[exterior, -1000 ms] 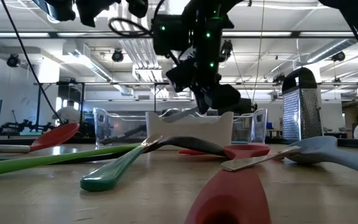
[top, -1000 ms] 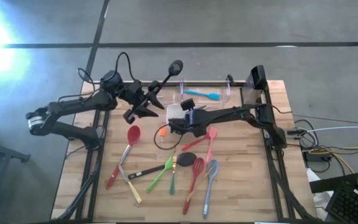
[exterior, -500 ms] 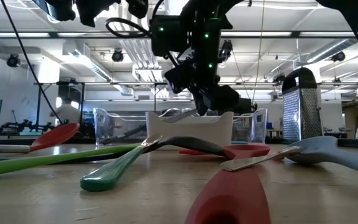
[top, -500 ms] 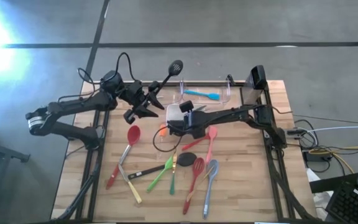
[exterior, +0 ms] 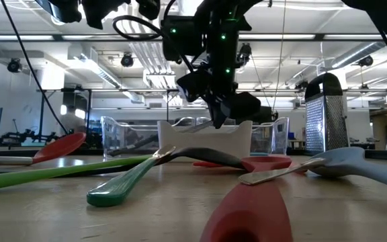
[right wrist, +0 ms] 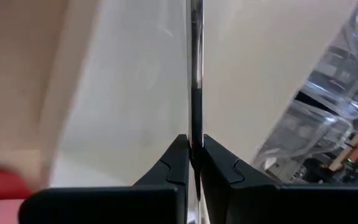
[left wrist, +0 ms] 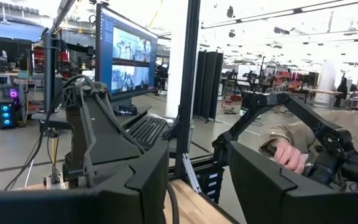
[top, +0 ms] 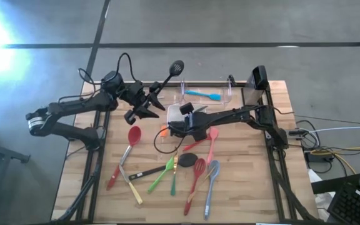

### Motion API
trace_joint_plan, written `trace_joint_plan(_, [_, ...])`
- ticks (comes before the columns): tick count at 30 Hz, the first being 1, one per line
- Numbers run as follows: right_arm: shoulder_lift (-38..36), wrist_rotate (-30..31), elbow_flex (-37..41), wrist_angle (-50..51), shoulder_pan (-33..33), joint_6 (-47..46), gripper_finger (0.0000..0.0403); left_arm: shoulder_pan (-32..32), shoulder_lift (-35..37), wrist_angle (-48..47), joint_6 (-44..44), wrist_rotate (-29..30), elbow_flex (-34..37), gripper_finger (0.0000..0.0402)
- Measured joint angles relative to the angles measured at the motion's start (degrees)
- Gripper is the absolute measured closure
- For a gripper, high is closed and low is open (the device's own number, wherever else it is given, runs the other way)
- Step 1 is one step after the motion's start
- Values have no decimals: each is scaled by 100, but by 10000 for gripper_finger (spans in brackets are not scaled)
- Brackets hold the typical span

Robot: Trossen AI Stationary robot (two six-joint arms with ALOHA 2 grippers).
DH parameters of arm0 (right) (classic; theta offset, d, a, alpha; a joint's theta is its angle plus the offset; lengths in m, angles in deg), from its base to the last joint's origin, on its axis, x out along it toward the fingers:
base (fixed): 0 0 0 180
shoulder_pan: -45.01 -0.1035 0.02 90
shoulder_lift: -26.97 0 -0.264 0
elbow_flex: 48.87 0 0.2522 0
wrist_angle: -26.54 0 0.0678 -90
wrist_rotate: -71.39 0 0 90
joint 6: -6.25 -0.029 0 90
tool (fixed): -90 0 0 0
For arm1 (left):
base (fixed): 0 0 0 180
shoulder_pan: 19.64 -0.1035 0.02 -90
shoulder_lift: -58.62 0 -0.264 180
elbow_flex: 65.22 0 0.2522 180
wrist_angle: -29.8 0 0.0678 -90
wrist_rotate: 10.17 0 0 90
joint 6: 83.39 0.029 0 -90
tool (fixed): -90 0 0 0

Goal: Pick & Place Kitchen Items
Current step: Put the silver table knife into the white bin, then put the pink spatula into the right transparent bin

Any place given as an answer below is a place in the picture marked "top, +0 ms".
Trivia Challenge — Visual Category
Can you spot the red silicone spatula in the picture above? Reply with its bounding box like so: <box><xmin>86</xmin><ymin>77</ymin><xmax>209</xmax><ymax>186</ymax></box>
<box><xmin>182</xmin><ymin>133</ymin><xmax>213</xmax><ymax>153</ymax></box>

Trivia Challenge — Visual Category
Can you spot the black laptop computer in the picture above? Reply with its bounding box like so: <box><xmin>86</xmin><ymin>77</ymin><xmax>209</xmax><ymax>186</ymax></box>
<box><xmin>326</xmin><ymin>136</ymin><xmax>360</xmax><ymax>225</ymax></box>

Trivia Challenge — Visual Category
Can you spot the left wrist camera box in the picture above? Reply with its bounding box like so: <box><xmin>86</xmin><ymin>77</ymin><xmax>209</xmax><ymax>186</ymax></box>
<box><xmin>123</xmin><ymin>109</ymin><xmax>138</xmax><ymax>126</ymax></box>

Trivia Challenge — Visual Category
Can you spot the red slotted spoon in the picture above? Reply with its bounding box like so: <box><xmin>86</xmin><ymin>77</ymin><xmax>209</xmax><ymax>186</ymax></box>
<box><xmin>183</xmin><ymin>157</ymin><xmax>207</xmax><ymax>217</ymax></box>

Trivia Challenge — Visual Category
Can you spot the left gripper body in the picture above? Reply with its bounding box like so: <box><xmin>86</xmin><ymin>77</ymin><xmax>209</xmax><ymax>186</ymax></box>
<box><xmin>119</xmin><ymin>80</ymin><xmax>151</xmax><ymax>109</ymax></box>

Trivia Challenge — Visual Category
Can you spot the pink silicone spatula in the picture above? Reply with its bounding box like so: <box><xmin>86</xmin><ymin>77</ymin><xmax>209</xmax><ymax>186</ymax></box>
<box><xmin>206</xmin><ymin>126</ymin><xmax>220</xmax><ymax>166</ymax></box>

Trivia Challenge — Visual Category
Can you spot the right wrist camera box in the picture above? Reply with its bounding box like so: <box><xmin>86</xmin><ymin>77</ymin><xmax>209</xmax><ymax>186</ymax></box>
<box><xmin>179</xmin><ymin>102</ymin><xmax>196</xmax><ymax>116</ymax></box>

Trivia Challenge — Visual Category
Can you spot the black aluminium table frame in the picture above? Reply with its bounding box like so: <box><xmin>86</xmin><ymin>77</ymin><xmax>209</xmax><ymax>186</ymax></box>
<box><xmin>51</xmin><ymin>80</ymin><xmax>320</xmax><ymax>225</ymax></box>

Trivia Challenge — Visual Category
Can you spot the yellow-handled table knife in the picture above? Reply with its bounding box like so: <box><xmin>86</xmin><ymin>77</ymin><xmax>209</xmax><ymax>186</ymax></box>
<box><xmin>118</xmin><ymin>164</ymin><xmax>144</xmax><ymax>206</ymax></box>

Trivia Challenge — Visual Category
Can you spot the white plastic bin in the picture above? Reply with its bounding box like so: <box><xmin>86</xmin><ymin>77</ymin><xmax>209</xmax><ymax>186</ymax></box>
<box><xmin>166</xmin><ymin>104</ymin><xmax>209</xmax><ymax>133</ymax></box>

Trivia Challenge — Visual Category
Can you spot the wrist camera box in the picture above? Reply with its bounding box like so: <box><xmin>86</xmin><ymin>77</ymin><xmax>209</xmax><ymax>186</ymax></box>
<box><xmin>179</xmin><ymin>102</ymin><xmax>196</xmax><ymax>116</ymax></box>
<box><xmin>123</xmin><ymin>109</ymin><xmax>138</xmax><ymax>126</ymax></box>

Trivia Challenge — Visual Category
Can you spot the clear plastic bin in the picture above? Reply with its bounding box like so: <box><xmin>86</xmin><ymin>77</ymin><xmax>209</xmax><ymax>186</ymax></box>
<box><xmin>159</xmin><ymin>79</ymin><xmax>184</xmax><ymax>106</ymax></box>
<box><xmin>181</xmin><ymin>77</ymin><xmax>233</xmax><ymax>106</ymax></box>

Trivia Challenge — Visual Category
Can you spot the black slotted spoon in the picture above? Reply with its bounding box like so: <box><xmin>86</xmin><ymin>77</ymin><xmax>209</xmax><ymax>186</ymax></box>
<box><xmin>148</xmin><ymin>59</ymin><xmax>186</xmax><ymax>98</ymax></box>

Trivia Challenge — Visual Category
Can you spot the white paper sheet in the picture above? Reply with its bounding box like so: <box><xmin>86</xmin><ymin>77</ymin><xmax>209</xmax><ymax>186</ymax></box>
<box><xmin>307</xmin><ymin>168</ymin><xmax>337</xmax><ymax>221</ymax></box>

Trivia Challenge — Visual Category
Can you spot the red spatula at left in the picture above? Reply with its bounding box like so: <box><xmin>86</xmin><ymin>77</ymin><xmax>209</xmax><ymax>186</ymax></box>
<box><xmin>106</xmin><ymin>126</ymin><xmax>143</xmax><ymax>191</ymax></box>

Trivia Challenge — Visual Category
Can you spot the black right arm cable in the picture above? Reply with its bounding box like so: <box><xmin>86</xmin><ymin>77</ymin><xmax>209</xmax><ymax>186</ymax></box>
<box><xmin>153</xmin><ymin>126</ymin><xmax>186</xmax><ymax>155</ymax></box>

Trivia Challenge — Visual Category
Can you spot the blue-grey plastic spoon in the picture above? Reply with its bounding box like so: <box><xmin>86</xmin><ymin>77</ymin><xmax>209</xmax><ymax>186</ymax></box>
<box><xmin>203</xmin><ymin>159</ymin><xmax>221</xmax><ymax>221</ymax></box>

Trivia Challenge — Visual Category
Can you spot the black solid spoon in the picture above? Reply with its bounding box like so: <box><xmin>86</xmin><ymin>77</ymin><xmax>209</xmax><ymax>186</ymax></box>
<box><xmin>127</xmin><ymin>152</ymin><xmax>199</xmax><ymax>181</ymax></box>

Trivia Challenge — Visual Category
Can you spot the yellow cable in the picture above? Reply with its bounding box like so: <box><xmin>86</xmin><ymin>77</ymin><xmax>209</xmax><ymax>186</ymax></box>
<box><xmin>310</xmin><ymin>145</ymin><xmax>360</xmax><ymax>176</ymax></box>

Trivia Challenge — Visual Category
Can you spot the metal box grater black handle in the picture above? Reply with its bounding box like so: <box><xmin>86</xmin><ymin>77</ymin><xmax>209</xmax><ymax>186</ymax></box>
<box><xmin>241</xmin><ymin>64</ymin><xmax>269</xmax><ymax>108</ymax></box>

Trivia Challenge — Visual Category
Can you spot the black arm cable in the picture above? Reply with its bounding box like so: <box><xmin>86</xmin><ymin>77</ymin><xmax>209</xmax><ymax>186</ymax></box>
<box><xmin>57</xmin><ymin>52</ymin><xmax>137</xmax><ymax>104</ymax></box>
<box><xmin>153</xmin><ymin>126</ymin><xmax>186</xmax><ymax>155</ymax></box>

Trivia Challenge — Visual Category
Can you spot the white cable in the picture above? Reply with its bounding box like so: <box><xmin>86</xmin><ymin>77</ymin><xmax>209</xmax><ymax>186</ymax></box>
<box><xmin>304</xmin><ymin>126</ymin><xmax>360</xmax><ymax>134</ymax></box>

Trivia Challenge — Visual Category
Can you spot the gold metal cutlery piece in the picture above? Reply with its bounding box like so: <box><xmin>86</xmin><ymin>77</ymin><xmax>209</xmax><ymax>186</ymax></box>
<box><xmin>187</xmin><ymin>166</ymin><xmax>216</xmax><ymax>203</ymax></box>

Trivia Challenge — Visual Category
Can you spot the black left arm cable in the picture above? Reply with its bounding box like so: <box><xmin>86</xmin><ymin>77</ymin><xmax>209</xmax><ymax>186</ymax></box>
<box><xmin>57</xmin><ymin>52</ymin><xmax>137</xmax><ymax>104</ymax></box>

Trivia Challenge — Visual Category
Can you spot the lime green spatula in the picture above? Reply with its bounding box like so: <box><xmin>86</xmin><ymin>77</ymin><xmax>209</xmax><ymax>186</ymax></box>
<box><xmin>146</xmin><ymin>155</ymin><xmax>175</xmax><ymax>194</ymax></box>

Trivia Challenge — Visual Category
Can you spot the grey cable adapter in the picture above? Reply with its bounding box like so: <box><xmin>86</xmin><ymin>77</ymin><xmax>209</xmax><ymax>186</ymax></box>
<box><xmin>287</xmin><ymin>127</ymin><xmax>306</xmax><ymax>138</ymax></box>

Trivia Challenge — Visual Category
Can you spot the black power brick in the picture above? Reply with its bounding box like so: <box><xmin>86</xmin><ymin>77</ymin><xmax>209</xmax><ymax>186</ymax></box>
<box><xmin>304</xmin><ymin>151</ymin><xmax>334</xmax><ymax>164</ymax></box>

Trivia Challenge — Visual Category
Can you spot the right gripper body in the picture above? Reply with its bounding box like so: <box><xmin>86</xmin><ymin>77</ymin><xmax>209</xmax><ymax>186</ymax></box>
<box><xmin>179</xmin><ymin>112</ymin><xmax>212</xmax><ymax>142</ymax></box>

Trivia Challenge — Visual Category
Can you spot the blue silicone spatula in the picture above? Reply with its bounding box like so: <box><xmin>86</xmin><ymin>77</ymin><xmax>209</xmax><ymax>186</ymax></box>
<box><xmin>184</xmin><ymin>89</ymin><xmax>223</xmax><ymax>102</ymax></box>

